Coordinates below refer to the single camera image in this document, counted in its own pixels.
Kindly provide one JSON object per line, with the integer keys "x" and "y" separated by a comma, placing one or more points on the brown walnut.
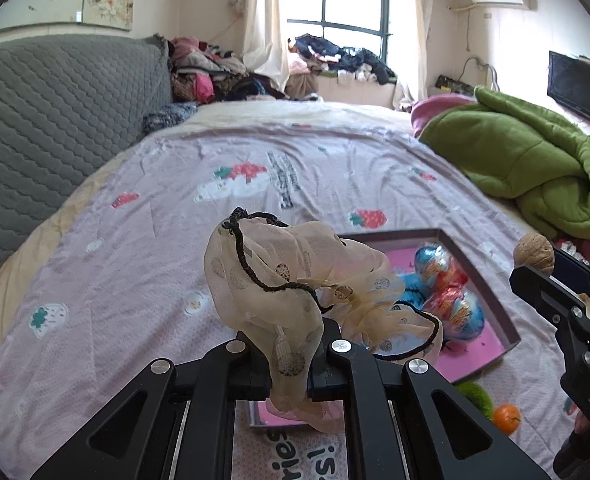
{"x": 533, "y": 249}

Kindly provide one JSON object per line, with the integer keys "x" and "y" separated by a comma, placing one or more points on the grey quilted headboard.
{"x": 68, "y": 104}

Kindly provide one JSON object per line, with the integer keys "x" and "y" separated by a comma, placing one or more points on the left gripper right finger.
{"x": 407, "y": 421}

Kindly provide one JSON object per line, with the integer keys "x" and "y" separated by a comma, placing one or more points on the blue snack packet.
{"x": 416, "y": 292}

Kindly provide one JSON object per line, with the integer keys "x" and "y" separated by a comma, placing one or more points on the surprise egg toy packet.
{"x": 438, "y": 269}

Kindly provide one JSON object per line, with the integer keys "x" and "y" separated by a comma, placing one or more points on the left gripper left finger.
{"x": 170, "y": 422}

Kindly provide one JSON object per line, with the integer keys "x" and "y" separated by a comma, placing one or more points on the cream curtain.
{"x": 265, "y": 45}
{"x": 415, "y": 17}

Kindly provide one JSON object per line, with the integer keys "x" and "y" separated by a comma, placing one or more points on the shallow grey box tray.
{"x": 284, "y": 281}

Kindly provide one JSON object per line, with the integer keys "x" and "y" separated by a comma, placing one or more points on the person's hand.
{"x": 581, "y": 423}

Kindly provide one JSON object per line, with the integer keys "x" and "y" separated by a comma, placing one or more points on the pink pillow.
{"x": 424, "y": 111}

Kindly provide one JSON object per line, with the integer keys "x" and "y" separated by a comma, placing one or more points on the cream curtain left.
{"x": 265, "y": 45}

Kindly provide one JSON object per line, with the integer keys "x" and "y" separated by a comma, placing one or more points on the green fleece blanket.
{"x": 516, "y": 150}

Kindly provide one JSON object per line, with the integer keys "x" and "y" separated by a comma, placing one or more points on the cream polka-dot scrunchie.
{"x": 277, "y": 284}

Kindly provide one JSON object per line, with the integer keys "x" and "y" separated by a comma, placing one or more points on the small snacks pile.
{"x": 578, "y": 249}

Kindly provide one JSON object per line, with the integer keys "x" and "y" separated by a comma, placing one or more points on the black wall television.
{"x": 569, "y": 83}

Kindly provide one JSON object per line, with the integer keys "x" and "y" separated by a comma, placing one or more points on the cream curtain right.
{"x": 415, "y": 17}

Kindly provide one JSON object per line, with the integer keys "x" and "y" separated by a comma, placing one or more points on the pink strawberry bedsheet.
{"x": 129, "y": 282}

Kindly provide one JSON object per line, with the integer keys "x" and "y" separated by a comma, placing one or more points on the dark clothes on windowsill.
{"x": 321, "y": 56}

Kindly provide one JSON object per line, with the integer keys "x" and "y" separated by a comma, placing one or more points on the clothes pile by headboard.
{"x": 202, "y": 73}

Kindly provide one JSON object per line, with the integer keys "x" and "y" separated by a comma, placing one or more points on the window with dark frame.
{"x": 346, "y": 23}

